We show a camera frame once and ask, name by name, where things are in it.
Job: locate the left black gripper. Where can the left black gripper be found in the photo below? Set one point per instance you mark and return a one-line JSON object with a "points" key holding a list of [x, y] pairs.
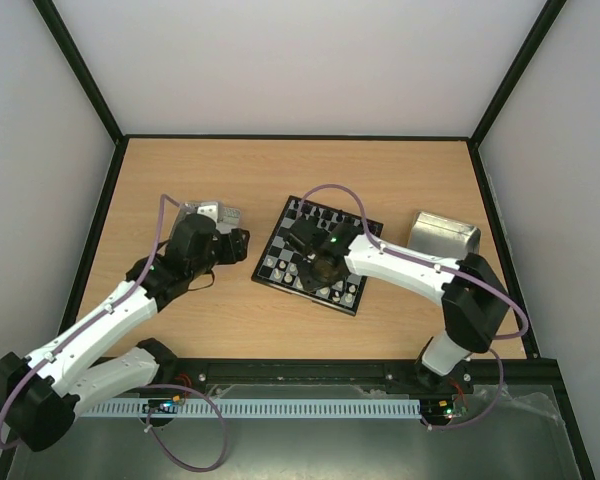
{"points": [[236, 249]]}

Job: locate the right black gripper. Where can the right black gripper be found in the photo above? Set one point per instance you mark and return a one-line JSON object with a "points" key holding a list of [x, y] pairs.
{"points": [[304, 232]]}

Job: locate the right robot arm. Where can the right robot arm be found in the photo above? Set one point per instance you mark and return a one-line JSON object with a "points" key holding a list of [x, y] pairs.
{"points": [[468, 291]]}

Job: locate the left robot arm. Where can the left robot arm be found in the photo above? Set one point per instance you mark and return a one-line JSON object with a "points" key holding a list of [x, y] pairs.
{"points": [[44, 392]]}

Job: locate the left metal tray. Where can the left metal tray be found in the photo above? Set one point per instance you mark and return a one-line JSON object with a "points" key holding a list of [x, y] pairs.
{"points": [[230, 217]]}

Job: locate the metal tray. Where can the metal tray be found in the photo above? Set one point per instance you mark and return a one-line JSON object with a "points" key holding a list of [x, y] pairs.
{"points": [[443, 237], [230, 217]]}

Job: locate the right metal tray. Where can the right metal tray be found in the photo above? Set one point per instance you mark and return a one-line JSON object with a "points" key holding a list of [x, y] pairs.
{"points": [[443, 237]]}

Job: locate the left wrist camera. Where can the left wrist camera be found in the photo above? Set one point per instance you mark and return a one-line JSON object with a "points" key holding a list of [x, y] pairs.
{"points": [[211, 210]]}

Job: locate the light blue cable duct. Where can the light blue cable duct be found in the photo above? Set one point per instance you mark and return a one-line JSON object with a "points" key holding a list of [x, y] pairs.
{"points": [[403, 409]]}

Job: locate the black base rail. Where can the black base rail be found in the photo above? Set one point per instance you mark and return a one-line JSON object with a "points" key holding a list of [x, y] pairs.
{"points": [[391, 376]]}

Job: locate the black metal frame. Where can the black metal frame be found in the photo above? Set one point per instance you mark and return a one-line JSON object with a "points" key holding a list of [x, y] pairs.
{"points": [[533, 40]]}

